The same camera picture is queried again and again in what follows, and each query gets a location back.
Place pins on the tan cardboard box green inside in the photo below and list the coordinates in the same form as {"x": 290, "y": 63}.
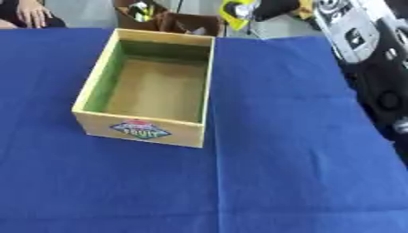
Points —
{"x": 154, "y": 91}

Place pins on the yellow and grey object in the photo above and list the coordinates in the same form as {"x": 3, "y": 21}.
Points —
{"x": 233, "y": 13}

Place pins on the person's hand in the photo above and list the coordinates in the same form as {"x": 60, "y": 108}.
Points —
{"x": 33, "y": 13}

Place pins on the person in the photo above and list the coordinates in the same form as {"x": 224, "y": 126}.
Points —
{"x": 56, "y": 22}

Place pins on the brown cardboard box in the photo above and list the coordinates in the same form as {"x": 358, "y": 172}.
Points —
{"x": 186, "y": 22}

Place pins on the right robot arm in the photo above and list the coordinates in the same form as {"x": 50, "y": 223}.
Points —
{"x": 382, "y": 79}

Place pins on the white and yellow item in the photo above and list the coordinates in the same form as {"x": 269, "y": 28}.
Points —
{"x": 141, "y": 10}

